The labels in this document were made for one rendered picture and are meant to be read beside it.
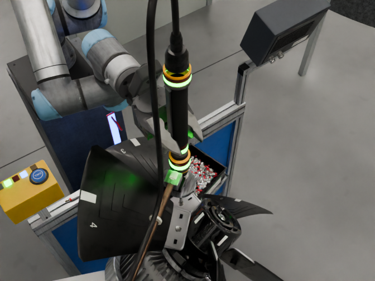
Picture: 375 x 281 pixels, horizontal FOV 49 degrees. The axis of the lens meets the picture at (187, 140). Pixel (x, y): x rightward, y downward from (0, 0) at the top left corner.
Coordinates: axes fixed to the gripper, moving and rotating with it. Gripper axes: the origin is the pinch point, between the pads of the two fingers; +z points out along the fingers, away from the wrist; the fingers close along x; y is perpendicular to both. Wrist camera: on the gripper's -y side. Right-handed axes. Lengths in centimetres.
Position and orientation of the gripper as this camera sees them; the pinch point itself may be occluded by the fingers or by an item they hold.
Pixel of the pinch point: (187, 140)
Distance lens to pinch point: 73.4
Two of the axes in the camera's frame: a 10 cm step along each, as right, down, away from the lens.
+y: 0.0, 5.7, 8.2
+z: 5.9, 6.7, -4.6
